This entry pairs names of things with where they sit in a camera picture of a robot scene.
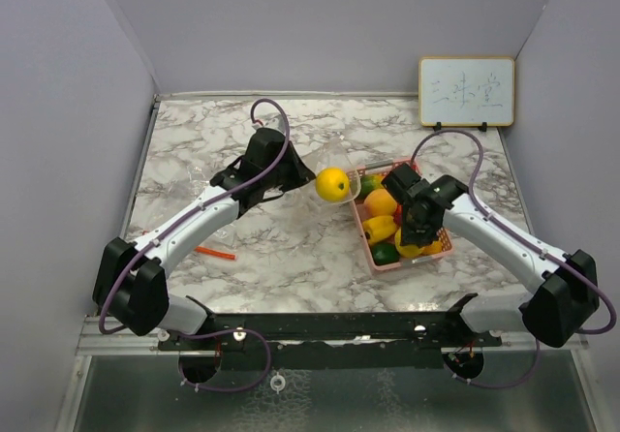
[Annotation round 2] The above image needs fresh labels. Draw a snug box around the orange mango toy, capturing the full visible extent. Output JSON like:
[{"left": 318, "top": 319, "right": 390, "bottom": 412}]
[{"left": 421, "top": 240, "right": 443, "bottom": 256}]

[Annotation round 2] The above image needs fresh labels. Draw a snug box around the clear bag with orange zipper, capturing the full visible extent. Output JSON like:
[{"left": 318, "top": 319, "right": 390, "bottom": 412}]
[{"left": 139, "top": 165, "right": 236, "bottom": 261}]

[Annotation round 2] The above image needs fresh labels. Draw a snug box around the yellow bell pepper toy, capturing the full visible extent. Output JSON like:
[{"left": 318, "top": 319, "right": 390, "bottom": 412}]
[{"left": 362, "top": 215, "right": 398, "bottom": 246}]

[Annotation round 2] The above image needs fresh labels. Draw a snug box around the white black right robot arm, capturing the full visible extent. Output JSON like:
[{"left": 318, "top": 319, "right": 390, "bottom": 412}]
[{"left": 382, "top": 164, "right": 600, "bottom": 348}]

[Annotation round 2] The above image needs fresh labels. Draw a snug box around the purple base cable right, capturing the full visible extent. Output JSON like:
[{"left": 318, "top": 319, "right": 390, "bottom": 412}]
[{"left": 449, "top": 324, "right": 542, "bottom": 388}]

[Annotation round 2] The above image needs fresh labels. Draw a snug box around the pink plastic basket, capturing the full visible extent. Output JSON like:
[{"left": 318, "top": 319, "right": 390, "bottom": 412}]
[{"left": 351, "top": 159, "right": 453, "bottom": 272}]

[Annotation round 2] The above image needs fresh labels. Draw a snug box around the peach toy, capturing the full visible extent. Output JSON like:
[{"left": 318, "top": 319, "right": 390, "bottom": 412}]
[{"left": 363, "top": 188, "right": 398, "bottom": 217}]

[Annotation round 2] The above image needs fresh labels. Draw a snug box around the small whiteboard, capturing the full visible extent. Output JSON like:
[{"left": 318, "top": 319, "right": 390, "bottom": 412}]
[{"left": 418, "top": 56, "right": 515, "bottom": 129}]

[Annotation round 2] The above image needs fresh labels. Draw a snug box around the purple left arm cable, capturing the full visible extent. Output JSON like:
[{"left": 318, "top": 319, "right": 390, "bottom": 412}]
[{"left": 98, "top": 98, "right": 291, "bottom": 336}]

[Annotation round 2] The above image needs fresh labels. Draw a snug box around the clear polka dot zip bag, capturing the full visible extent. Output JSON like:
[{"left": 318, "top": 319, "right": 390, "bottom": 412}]
[{"left": 294, "top": 135, "right": 361, "bottom": 218}]

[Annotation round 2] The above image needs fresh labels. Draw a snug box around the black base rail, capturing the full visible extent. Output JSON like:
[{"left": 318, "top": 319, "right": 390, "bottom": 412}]
[{"left": 158, "top": 309, "right": 501, "bottom": 372}]

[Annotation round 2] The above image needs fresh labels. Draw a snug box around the yellow lemon toy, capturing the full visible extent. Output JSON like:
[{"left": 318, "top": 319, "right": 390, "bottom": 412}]
[{"left": 315, "top": 168, "right": 350, "bottom": 203}]

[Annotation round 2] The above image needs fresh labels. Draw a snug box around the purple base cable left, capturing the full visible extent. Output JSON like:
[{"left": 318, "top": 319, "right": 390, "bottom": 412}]
[{"left": 176, "top": 327, "right": 273, "bottom": 394}]

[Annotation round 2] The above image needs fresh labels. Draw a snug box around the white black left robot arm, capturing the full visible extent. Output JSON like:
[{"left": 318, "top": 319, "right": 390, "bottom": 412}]
[{"left": 93, "top": 128, "right": 315, "bottom": 350}]

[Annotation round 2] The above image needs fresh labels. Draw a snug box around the yellow pear toy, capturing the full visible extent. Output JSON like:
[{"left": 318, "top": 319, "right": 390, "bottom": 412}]
[{"left": 393, "top": 229, "right": 422, "bottom": 259}]

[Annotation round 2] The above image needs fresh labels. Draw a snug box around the green lime toy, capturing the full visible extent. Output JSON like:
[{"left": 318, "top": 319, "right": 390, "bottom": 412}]
[{"left": 370, "top": 242, "right": 400, "bottom": 266}]

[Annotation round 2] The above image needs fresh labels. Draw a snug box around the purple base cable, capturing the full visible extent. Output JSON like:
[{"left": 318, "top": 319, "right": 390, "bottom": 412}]
[
  {"left": 449, "top": 324, "right": 542, "bottom": 388},
  {"left": 176, "top": 327, "right": 273, "bottom": 394}
]

